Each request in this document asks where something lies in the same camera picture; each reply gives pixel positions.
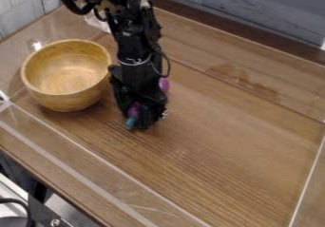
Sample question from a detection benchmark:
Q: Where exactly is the brown wooden bowl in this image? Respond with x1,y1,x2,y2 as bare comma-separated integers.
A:
20,39,113,112

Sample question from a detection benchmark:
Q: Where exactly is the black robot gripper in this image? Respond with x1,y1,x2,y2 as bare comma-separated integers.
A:
109,58,167,129

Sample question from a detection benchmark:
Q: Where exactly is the black cable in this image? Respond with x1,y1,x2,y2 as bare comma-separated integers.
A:
150,45,173,79

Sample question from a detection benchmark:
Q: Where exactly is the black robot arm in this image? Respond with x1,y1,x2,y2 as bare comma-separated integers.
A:
62,0,171,129

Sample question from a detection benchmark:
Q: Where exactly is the purple toy eggplant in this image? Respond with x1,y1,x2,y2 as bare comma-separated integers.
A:
126,78,170,129

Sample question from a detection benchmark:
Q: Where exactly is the black metal table bracket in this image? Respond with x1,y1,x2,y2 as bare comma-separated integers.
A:
28,195,74,227

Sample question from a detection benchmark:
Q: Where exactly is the clear acrylic tray wall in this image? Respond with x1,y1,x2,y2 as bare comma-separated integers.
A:
0,0,325,227

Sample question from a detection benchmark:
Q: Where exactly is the clear acrylic corner bracket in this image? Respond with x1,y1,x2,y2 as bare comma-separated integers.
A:
84,1,111,33

